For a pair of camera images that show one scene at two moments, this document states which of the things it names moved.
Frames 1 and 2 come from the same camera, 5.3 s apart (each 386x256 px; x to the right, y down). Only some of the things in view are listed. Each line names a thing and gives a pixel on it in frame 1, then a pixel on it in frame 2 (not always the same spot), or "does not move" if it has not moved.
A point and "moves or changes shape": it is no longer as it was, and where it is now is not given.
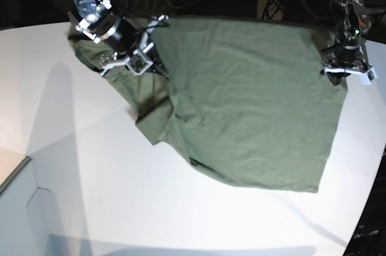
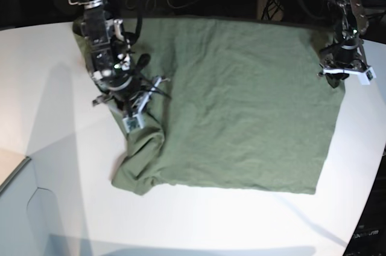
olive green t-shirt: (248, 100) moves or changes shape
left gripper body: (145, 45) -> (132, 98)
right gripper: (338, 59) does not move
